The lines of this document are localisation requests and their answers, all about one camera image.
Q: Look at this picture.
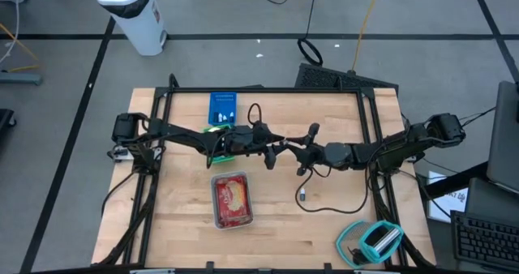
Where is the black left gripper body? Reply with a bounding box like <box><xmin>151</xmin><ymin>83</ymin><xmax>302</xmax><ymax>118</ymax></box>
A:
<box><xmin>227</xmin><ymin>120</ymin><xmax>278</xmax><ymax>170</ymax></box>

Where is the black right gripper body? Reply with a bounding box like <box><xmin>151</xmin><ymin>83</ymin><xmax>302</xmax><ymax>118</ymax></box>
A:
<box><xmin>297</xmin><ymin>122</ymin><xmax>328</xmax><ymax>176</ymax></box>

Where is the large red snack packet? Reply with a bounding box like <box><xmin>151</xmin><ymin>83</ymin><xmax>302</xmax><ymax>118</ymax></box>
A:
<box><xmin>214</xmin><ymin>174</ymin><xmax>249</xmax><ymax>224</ymax></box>

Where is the green plastic bin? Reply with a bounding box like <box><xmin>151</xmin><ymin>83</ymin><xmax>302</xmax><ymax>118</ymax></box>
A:
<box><xmin>201</xmin><ymin>124</ymin><xmax>237</xmax><ymax>165</ymax></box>

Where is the blue plastic bin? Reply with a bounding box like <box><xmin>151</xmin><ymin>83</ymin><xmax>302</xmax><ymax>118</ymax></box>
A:
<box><xmin>208</xmin><ymin>92</ymin><xmax>238</xmax><ymax>127</ymax></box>

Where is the black perforated panel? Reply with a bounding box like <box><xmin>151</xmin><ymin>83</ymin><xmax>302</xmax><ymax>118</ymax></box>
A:
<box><xmin>294</xmin><ymin>62</ymin><xmax>400</xmax><ymax>93</ymax></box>

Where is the teal oval mesh sieve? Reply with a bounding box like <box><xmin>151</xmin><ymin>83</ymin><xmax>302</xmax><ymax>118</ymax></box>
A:
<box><xmin>335</xmin><ymin>220</ymin><xmax>376</xmax><ymax>269</ymax></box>

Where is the white paper sheet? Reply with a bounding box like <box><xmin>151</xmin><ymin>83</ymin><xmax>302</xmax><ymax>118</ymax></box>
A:
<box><xmin>427</xmin><ymin>170</ymin><xmax>470</xmax><ymax>223</ymax></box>

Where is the black slanted bar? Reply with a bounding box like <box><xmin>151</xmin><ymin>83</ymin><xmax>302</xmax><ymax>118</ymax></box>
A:
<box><xmin>422</xmin><ymin>161</ymin><xmax>490</xmax><ymax>201</ymax></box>

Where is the white trash bin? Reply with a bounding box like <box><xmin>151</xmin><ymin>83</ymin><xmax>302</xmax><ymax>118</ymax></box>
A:
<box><xmin>94</xmin><ymin>0</ymin><xmax>168</xmax><ymax>57</ymax></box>

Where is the dark grey flat device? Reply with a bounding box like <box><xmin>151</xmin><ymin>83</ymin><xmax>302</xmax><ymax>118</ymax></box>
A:
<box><xmin>464</xmin><ymin>178</ymin><xmax>519</xmax><ymax>226</ymax></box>

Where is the black keyboard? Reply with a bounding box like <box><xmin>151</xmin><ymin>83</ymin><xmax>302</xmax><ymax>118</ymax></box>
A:
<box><xmin>449</xmin><ymin>210</ymin><xmax>519</xmax><ymax>272</ymax></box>

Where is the grey blue stand foot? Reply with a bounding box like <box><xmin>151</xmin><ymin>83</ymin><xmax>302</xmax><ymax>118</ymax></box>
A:
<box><xmin>0</xmin><ymin>71</ymin><xmax>44</xmax><ymax>86</ymax></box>

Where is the black chair base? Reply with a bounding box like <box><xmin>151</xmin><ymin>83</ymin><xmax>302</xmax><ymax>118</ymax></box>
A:
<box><xmin>0</xmin><ymin>108</ymin><xmax>18</xmax><ymax>142</ymax></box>

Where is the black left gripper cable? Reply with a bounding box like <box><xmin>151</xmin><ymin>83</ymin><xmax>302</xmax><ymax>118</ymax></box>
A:
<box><xmin>247</xmin><ymin>102</ymin><xmax>264</xmax><ymax>126</ymax></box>

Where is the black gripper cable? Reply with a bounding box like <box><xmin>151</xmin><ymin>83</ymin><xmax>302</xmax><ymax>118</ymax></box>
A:
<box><xmin>294</xmin><ymin>166</ymin><xmax>371</xmax><ymax>216</ymax></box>
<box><xmin>247</xmin><ymin>102</ymin><xmax>264</xmax><ymax>126</ymax></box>

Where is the black metal table frame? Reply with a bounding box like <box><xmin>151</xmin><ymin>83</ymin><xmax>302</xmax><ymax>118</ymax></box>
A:
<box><xmin>92</xmin><ymin>74</ymin><xmax>437</xmax><ymax>272</ymax></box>

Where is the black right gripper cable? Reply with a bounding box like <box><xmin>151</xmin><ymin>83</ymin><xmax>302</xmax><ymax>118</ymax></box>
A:
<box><xmin>294</xmin><ymin>166</ymin><xmax>371</xmax><ymax>216</ymax></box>

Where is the black coiled floor cable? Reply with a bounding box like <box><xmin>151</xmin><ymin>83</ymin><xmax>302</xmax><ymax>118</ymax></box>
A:
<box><xmin>297</xmin><ymin>0</ymin><xmax>324</xmax><ymax>67</ymax></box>

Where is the teal frame metal roller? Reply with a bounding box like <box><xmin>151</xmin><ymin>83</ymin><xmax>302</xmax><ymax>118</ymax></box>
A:
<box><xmin>359</xmin><ymin>220</ymin><xmax>405</xmax><ymax>264</ymax></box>

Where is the long yellow floor cable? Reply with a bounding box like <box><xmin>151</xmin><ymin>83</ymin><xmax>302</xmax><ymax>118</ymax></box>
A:
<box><xmin>350</xmin><ymin>0</ymin><xmax>384</xmax><ymax>73</ymax></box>

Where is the black left base cable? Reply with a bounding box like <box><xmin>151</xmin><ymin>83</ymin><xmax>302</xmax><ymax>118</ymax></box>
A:
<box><xmin>100</xmin><ymin>170</ymin><xmax>137</xmax><ymax>217</ymax></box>

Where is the short yellow floor cable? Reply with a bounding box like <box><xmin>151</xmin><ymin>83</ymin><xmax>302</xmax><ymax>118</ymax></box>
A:
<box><xmin>0</xmin><ymin>22</ymin><xmax>41</xmax><ymax>73</ymax></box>

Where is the white floor cable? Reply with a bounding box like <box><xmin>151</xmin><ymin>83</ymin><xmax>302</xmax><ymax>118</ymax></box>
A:
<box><xmin>0</xmin><ymin>0</ymin><xmax>21</xmax><ymax>64</ymax></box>

